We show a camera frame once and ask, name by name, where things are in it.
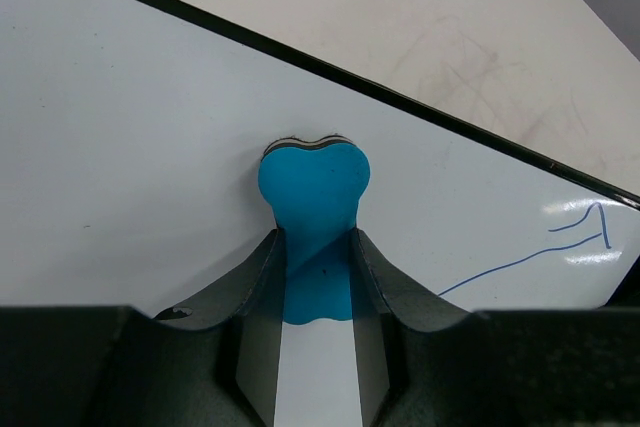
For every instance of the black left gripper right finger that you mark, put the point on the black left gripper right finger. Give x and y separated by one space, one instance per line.
394 321

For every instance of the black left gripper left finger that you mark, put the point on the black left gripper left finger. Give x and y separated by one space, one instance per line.
228 347

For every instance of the blue whiteboard eraser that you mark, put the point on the blue whiteboard eraser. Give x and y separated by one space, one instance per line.
314 189

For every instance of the black framed whiteboard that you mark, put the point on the black framed whiteboard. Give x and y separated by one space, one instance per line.
131 137

